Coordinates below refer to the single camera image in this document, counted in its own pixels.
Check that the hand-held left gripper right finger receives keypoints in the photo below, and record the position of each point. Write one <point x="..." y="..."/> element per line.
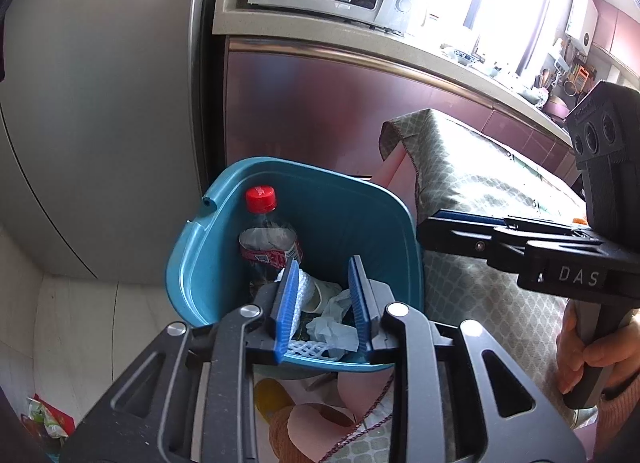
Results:
<point x="359" y="310"/>

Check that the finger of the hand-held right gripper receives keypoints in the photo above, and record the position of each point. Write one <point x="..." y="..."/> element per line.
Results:
<point x="465" y="238"/>

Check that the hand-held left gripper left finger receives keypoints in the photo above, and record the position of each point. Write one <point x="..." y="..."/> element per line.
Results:
<point x="285" y="314"/>

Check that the red label plastic bottle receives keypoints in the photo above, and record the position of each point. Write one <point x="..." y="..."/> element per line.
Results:
<point x="262" y="243"/>

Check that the blue trash bin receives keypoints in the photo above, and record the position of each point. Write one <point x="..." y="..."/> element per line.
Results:
<point x="350" y="223"/>

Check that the person's right forearm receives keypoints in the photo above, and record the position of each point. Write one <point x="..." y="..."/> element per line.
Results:
<point x="620" y="423"/>

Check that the person's right hand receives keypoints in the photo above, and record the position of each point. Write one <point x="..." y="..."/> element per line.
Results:
<point x="615" y="348"/>

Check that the white foam net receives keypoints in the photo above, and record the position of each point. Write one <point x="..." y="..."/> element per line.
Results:
<point x="310" y="349"/>

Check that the green patterned tablecloth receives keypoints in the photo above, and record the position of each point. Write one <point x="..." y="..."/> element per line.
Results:
<point x="475" y="178"/>

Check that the yellow round object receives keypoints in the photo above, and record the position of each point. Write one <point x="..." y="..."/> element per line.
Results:
<point x="272" y="395"/>

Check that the pink bowl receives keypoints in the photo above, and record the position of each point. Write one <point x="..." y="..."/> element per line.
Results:
<point x="556" y="108"/>

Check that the white water heater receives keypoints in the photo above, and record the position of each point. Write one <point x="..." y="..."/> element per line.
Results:
<point x="581" y="23"/>

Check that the mauve kitchen cabinet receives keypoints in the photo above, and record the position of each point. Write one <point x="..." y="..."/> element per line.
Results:
<point x="310" y="103"/>

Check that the grey refrigerator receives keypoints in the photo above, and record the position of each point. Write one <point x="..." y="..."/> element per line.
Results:
<point x="100" y="93"/>

